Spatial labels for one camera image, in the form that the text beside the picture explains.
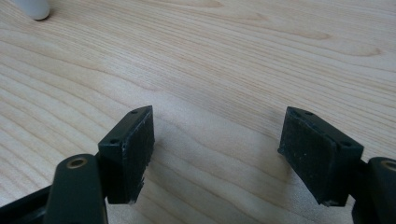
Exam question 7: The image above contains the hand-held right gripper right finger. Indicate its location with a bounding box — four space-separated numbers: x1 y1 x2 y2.
277 105 365 207

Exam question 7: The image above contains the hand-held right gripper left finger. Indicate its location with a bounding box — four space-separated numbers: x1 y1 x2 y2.
97 105 156 205

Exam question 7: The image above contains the white cylindrical object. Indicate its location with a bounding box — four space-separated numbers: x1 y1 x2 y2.
14 0 51 21

